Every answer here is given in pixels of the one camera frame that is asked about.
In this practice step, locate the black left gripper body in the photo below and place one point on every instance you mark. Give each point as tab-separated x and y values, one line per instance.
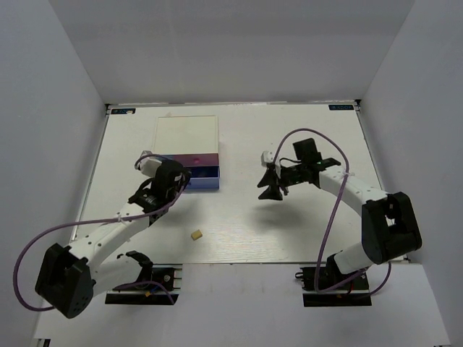
184	179

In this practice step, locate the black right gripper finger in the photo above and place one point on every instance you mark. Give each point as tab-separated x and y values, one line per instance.
271	193
271	177

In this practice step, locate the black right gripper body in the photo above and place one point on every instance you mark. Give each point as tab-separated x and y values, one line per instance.
291	175

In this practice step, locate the pink drawer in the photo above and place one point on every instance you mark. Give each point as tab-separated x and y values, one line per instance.
196	160

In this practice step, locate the purple blue drawer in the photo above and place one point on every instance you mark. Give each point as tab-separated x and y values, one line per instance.
204	178

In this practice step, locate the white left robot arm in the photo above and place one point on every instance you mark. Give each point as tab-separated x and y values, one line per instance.
71	276

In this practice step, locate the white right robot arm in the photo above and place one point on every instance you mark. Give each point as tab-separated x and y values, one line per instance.
389	227

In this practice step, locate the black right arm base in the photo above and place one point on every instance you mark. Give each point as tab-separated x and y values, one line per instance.
355	293

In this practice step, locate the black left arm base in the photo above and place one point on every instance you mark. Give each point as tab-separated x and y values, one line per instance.
161	288

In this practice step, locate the white drawer cabinet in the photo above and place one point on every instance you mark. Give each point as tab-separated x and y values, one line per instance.
185	135

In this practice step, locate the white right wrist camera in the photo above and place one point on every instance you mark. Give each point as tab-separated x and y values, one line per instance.
267	158

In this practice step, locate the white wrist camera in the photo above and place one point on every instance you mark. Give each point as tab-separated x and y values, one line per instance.
148	163
267	158

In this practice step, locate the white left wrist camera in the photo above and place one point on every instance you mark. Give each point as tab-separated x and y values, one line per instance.
148	163

